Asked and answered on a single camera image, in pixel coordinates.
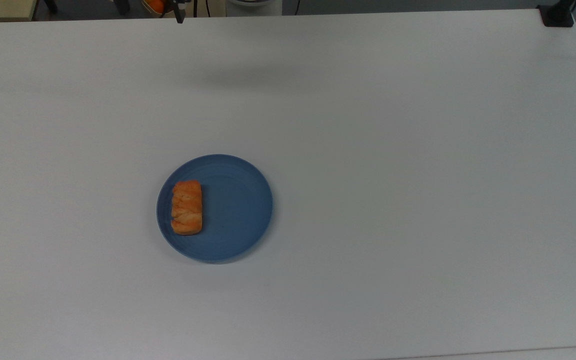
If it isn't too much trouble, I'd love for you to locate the orange-brown bread roll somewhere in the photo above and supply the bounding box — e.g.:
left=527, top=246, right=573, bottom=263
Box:
left=170, top=180, right=204, bottom=236

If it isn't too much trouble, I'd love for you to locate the blue round plate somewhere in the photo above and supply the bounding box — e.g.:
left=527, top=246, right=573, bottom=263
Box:
left=156, top=154, right=274, bottom=264

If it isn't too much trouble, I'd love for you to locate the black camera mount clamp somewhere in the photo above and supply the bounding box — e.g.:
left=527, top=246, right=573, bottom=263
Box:
left=537, top=0, right=576, bottom=28

